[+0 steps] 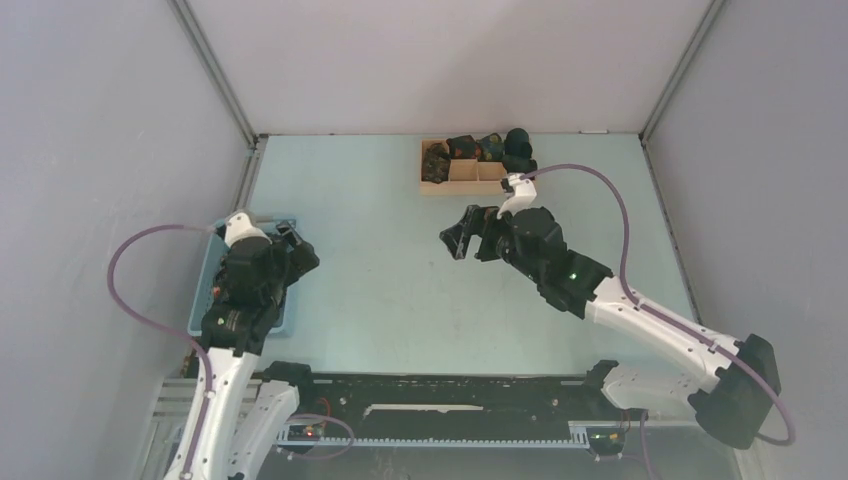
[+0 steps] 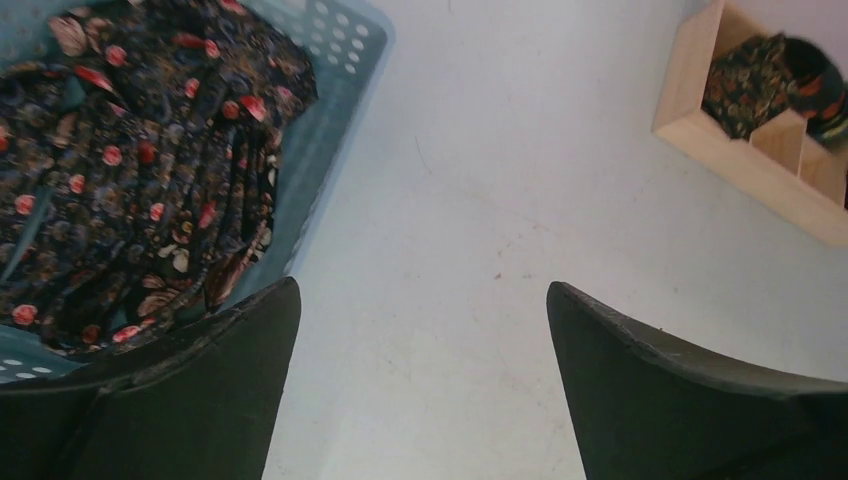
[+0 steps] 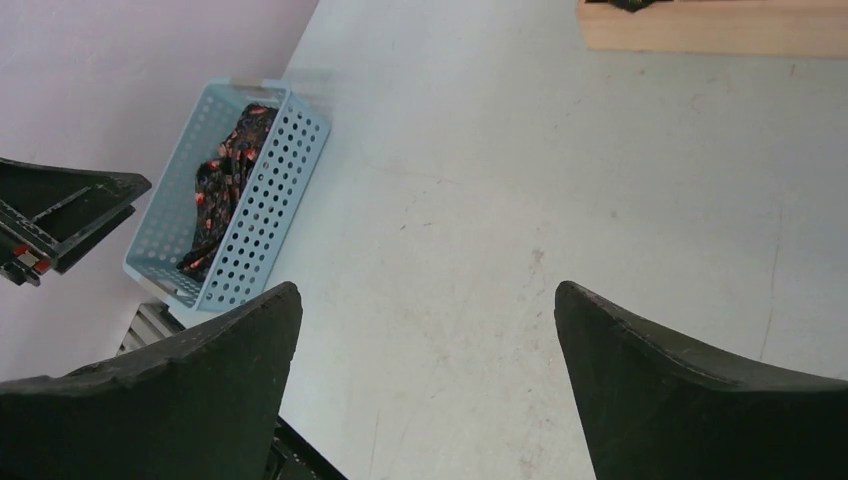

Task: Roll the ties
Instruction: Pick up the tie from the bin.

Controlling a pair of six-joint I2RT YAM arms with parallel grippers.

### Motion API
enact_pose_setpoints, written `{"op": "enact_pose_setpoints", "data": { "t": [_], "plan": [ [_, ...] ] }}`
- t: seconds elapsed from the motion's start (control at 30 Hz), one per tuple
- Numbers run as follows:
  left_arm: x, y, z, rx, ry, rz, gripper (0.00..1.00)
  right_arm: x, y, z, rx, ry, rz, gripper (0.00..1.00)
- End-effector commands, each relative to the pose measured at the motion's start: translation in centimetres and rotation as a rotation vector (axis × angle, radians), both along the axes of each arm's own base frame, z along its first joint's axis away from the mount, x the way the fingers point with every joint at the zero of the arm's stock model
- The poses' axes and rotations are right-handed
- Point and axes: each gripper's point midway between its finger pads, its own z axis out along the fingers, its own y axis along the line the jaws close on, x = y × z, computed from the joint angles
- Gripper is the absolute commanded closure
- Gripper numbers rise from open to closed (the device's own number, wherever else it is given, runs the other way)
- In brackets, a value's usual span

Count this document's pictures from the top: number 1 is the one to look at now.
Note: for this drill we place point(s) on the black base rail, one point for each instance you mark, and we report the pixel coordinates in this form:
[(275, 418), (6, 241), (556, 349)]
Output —
[(446, 407)]

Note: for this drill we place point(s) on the aluminium frame rail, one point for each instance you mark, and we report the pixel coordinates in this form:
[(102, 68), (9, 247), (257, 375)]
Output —
[(173, 404)]

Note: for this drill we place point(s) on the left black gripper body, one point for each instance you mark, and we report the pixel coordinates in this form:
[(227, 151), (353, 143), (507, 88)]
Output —
[(290, 266)]

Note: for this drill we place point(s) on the dark floral rolled tie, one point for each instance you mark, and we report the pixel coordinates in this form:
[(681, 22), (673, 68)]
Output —
[(435, 164)]

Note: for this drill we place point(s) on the wooden compartment box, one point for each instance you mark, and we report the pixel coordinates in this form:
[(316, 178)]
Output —
[(467, 177)]

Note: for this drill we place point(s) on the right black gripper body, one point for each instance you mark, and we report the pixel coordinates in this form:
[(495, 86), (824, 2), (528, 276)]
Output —
[(496, 230)]

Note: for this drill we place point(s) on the blue patterned rolled tie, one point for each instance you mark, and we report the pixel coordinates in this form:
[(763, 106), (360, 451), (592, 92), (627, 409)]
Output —
[(491, 148)]

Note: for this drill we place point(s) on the black orange rolled tie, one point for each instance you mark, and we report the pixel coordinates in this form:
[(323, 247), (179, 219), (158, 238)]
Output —
[(463, 147)]

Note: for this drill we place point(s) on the dark green rolled tie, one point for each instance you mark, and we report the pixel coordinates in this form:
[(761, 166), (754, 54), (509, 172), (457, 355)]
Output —
[(514, 164), (517, 143)]

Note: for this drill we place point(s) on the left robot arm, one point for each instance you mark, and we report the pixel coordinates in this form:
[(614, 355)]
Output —
[(216, 443)]

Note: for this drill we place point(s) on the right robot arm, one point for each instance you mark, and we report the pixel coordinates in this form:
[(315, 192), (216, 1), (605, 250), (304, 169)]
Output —
[(728, 385)]

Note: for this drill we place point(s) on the white cable duct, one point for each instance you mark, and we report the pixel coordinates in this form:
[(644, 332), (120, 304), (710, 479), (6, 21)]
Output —
[(576, 439)]

